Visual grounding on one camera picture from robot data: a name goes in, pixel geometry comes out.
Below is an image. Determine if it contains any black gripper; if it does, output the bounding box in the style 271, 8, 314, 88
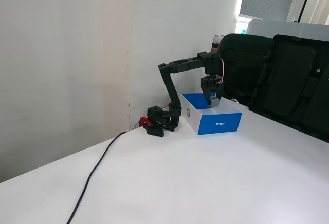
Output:
200, 74, 224, 105

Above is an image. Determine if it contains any gray block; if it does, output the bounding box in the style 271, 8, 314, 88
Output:
209, 96, 222, 108

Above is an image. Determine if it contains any blue white cardboard box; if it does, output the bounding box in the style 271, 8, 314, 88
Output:
180, 92, 243, 136

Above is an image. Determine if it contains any brown cardboard box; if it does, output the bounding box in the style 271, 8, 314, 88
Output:
211, 34, 225, 55

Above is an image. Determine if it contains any black office chair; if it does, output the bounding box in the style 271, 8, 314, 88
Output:
215, 33, 273, 107

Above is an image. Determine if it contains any red clamp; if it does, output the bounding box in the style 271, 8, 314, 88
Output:
138, 116, 153, 127

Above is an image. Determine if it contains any black plastic tray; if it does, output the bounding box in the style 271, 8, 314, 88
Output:
248, 34, 329, 143

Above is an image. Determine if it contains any white translucent storage container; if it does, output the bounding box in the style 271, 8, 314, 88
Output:
246, 18, 329, 42

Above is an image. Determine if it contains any white red servo wire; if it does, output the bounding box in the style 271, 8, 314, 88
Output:
218, 58, 226, 86

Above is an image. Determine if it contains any black power cable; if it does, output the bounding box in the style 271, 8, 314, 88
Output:
66, 130, 130, 224

